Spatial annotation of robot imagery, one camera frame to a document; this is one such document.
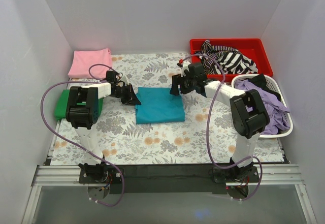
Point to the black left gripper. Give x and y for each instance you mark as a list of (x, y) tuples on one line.
[(127, 95)]

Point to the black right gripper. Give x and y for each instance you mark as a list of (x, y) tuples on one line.
[(182, 84)]

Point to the teal t-shirt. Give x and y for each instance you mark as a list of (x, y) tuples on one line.
[(158, 106)]

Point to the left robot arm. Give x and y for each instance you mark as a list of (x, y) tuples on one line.
[(83, 111)]

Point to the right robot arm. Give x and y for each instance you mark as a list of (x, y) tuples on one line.
[(248, 112)]

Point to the folded pink shirt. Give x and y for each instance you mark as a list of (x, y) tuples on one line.
[(83, 60)]

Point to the black white striped shirt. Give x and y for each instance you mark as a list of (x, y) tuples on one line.
[(218, 59)]

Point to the folded green shirt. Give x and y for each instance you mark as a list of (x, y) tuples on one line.
[(61, 105)]

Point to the red plastic tray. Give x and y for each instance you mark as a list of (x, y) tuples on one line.
[(250, 47)]

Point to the black garment in basket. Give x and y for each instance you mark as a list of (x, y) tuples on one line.
[(260, 81)]

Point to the lavender shirt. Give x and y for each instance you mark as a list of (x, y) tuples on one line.
[(275, 109)]

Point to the white perforated laundry basket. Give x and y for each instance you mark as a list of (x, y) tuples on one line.
[(272, 85)]

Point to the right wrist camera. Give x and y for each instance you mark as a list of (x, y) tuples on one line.
[(184, 65)]

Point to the aluminium rail frame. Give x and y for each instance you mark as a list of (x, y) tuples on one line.
[(271, 174)]

